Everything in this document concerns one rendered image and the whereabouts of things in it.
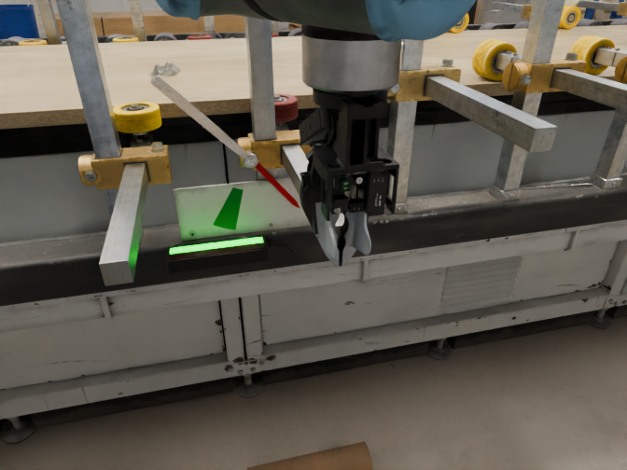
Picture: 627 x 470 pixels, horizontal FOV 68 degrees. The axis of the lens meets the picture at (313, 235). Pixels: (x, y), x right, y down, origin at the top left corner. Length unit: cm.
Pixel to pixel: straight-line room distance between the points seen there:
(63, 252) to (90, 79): 30
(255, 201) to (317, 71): 44
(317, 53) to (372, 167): 11
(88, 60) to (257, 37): 24
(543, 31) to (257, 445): 116
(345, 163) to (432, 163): 76
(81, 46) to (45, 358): 87
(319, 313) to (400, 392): 36
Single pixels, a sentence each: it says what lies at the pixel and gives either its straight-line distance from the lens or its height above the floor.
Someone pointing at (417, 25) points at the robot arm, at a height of 110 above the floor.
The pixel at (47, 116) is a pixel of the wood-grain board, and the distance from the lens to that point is 97.
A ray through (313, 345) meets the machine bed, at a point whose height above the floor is 17.
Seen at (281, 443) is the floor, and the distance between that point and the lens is 138.
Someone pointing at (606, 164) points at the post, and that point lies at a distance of 119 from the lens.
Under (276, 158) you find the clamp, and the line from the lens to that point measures 80.
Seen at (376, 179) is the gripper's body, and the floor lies 95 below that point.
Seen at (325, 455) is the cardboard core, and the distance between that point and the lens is 127.
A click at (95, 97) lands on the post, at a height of 96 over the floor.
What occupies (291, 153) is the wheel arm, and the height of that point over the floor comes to 86.
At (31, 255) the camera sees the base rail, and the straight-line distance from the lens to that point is 91.
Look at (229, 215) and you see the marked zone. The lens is 83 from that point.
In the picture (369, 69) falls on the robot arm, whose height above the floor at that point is 105.
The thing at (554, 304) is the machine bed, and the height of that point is 16.
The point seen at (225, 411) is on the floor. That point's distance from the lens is 147.
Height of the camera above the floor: 113
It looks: 31 degrees down
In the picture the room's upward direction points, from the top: straight up
